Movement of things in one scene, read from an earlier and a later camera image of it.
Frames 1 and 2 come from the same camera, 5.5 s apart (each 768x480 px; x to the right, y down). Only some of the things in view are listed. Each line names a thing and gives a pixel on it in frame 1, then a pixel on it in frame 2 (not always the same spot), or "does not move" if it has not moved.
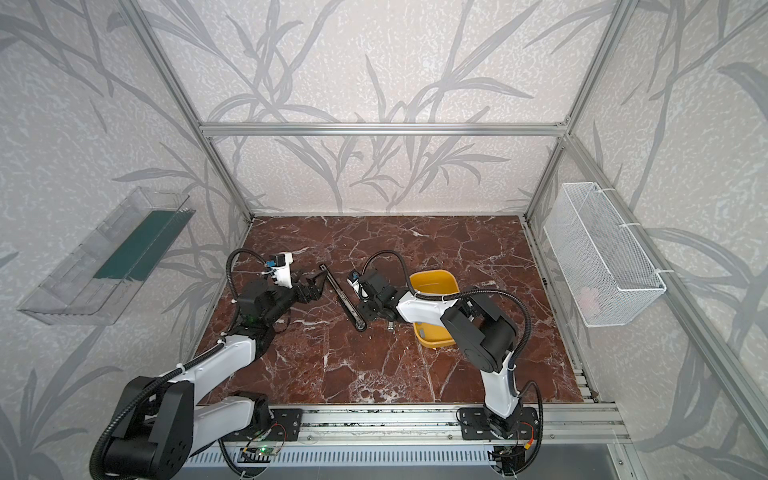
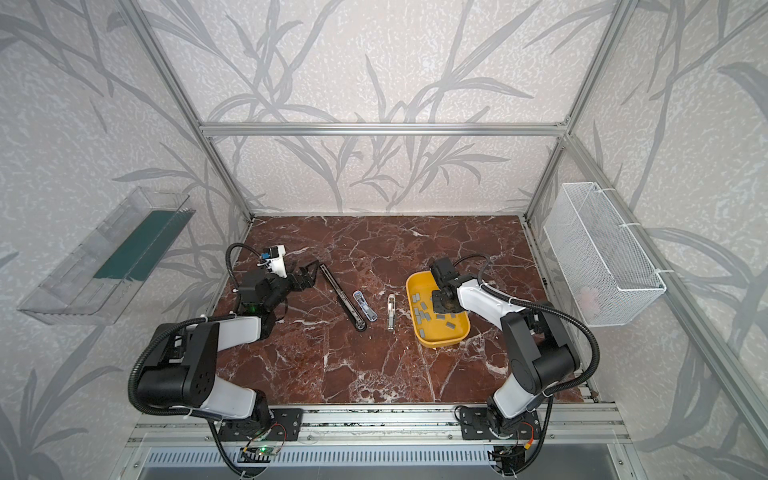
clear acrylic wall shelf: x=98 y=280 does not move
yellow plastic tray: x=434 y=282 does not move
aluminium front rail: x=438 y=427 does not move
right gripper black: x=366 y=292 → x=447 y=294
